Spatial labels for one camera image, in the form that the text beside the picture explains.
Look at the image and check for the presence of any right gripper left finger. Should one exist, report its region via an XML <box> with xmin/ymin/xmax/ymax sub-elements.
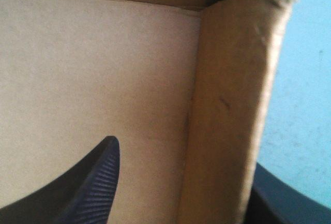
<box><xmin>0</xmin><ymin>136</ymin><xmax>120</xmax><ymax>224</ymax></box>

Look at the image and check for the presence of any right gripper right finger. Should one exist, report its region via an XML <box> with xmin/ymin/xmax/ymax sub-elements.
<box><xmin>244</xmin><ymin>162</ymin><xmax>331</xmax><ymax>224</ymax></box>

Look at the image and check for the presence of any brown cardboard box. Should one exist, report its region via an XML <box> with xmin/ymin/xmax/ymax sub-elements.
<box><xmin>0</xmin><ymin>0</ymin><xmax>302</xmax><ymax>224</ymax></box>

